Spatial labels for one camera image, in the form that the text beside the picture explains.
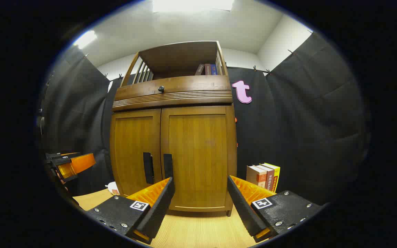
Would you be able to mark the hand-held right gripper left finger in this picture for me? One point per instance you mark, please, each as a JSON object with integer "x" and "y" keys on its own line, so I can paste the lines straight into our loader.
{"x": 159, "y": 206}

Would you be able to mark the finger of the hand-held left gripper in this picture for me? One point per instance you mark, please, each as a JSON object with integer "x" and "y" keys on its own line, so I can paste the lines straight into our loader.
{"x": 60, "y": 155}
{"x": 79, "y": 163}

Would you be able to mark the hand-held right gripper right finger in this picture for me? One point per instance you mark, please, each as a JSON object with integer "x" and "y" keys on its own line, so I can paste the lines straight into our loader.
{"x": 243, "y": 206}

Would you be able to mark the wooden cabinet door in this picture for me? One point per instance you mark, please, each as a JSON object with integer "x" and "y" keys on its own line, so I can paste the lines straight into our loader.
{"x": 133, "y": 148}
{"x": 198, "y": 148}

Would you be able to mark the brown wooden double-door shoe cabinet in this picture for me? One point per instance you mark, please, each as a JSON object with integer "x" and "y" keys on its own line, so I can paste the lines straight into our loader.
{"x": 177, "y": 57}

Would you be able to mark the wooden cabinet drawer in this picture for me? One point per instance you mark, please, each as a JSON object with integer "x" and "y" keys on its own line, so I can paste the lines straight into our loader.
{"x": 191, "y": 88}

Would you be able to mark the red-brown book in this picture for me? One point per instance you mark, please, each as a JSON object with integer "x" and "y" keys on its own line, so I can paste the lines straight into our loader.
{"x": 270, "y": 177}

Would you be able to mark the small white packet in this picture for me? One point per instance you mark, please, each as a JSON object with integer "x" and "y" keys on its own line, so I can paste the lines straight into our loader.
{"x": 113, "y": 188}

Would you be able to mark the yellow book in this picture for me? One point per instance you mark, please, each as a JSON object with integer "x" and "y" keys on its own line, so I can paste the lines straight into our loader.
{"x": 276, "y": 175}

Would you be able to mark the black backdrop cloth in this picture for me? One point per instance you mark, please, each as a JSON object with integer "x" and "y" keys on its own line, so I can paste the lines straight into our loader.
{"x": 305, "y": 131}

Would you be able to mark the small ceiling light panel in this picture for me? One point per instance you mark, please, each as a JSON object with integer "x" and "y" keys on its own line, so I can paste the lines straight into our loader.
{"x": 84, "y": 39}

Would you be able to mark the blue book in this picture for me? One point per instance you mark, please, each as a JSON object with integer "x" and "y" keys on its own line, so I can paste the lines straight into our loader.
{"x": 213, "y": 69}

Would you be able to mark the maroon book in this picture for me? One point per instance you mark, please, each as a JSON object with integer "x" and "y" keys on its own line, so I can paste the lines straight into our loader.
{"x": 207, "y": 69}

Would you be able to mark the dark brown book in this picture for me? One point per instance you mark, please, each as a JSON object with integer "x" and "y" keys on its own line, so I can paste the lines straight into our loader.
{"x": 200, "y": 69}

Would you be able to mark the large ceiling light panel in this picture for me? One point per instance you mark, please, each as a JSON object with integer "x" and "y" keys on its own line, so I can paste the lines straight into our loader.
{"x": 191, "y": 5}

